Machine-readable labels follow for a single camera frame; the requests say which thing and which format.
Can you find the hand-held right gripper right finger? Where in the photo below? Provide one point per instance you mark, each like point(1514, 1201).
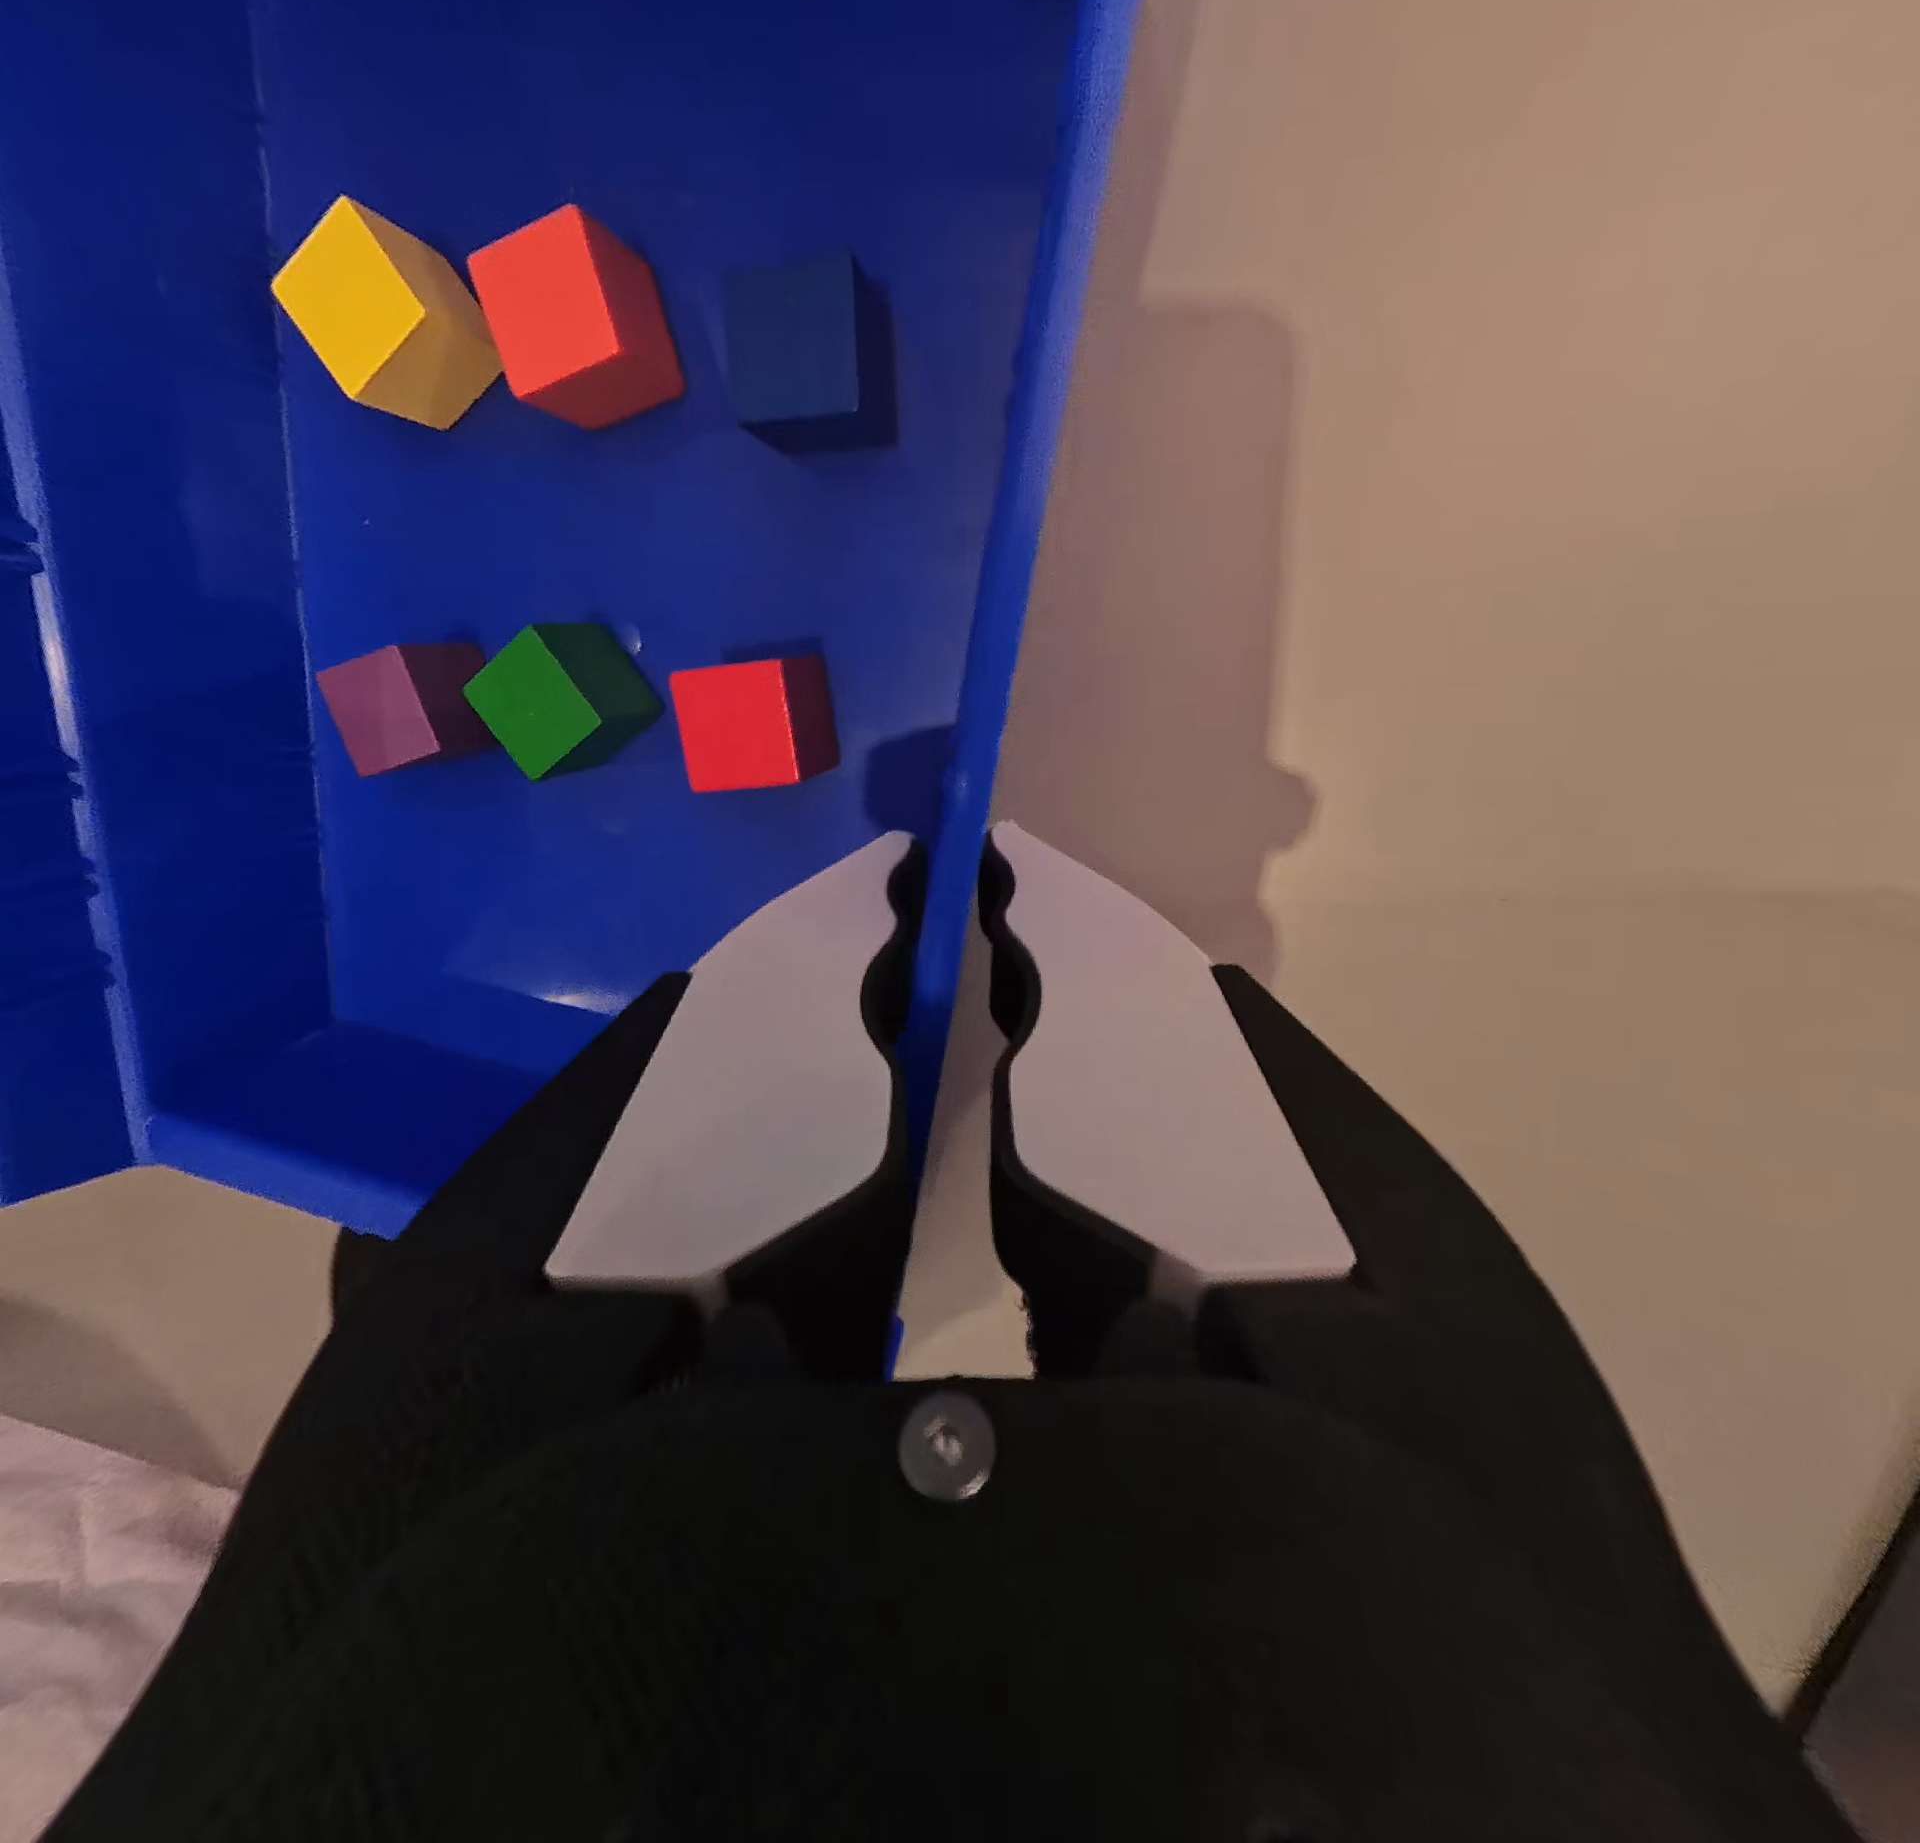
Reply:
point(1170, 1108)

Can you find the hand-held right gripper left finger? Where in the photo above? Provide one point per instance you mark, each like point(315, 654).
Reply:
point(727, 1108)

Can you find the red wooden cube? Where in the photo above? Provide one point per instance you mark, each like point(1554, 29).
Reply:
point(735, 725)

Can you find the green wooden cube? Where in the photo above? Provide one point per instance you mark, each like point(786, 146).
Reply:
point(531, 703)

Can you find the purple wooden cube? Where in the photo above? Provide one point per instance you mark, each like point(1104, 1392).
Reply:
point(376, 710)

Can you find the blue wooden cube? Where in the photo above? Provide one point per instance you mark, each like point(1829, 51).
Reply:
point(791, 334)

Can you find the orange wooden cube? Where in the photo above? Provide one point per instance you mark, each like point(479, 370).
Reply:
point(547, 298)

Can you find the yellow wooden cube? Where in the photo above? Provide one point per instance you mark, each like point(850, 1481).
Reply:
point(351, 298)

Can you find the blue plastic bin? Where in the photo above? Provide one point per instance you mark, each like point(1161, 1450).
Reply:
point(601, 73)

